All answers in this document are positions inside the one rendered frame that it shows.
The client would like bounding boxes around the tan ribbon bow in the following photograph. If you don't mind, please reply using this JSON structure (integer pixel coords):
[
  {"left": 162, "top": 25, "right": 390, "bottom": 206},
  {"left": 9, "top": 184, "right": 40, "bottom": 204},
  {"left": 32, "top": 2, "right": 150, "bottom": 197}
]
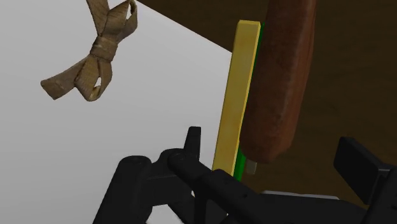
[{"left": 40, "top": 0, "right": 139, "bottom": 102}]

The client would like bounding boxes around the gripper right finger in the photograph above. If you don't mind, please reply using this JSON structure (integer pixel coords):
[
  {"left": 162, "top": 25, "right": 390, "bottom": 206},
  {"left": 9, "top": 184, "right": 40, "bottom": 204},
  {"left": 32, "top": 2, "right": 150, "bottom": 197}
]
[{"left": 333, "top": 136, "right": 397, "bottom": 224}]

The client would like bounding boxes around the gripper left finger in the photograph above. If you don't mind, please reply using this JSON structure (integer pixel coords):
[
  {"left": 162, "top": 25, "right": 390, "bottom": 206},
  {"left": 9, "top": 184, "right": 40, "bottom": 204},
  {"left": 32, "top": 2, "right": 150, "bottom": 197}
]
[{"left": 93, "top": 126, "right": 280, "bottom": 224}]

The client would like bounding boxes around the brown rounded bar with stick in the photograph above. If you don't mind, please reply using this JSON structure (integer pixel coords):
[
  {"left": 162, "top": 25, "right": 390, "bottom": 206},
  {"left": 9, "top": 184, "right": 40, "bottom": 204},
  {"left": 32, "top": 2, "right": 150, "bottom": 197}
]
[{"left": 239, "top": 0, "right": 317, "bottom": 175}]

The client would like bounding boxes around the yellow flat slab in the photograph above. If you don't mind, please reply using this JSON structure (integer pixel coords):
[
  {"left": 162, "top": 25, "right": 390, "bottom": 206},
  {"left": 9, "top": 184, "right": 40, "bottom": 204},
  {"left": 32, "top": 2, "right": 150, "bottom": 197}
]
[{"left": 212, "top": 20, "right": 262, "bottom": 177}]

